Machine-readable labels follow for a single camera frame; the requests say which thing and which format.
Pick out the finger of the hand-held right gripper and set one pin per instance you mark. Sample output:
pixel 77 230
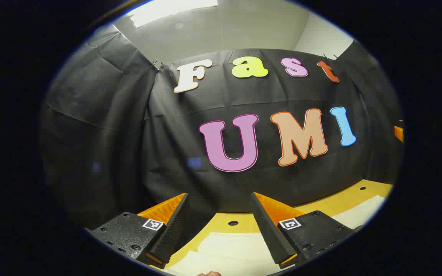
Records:
pixel 399 133

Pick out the ceiling light panel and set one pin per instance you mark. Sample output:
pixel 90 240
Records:
pixel 167 9

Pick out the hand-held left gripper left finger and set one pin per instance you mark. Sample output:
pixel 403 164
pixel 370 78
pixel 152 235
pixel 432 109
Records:
pixel 173 234

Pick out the white jeans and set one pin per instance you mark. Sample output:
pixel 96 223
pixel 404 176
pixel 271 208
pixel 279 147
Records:
pixel 225 249

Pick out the black backdrop cloth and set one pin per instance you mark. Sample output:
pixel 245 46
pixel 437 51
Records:
pixel 167 134

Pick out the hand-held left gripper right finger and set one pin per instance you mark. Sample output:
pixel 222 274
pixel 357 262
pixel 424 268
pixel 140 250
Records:
pixel 271 234

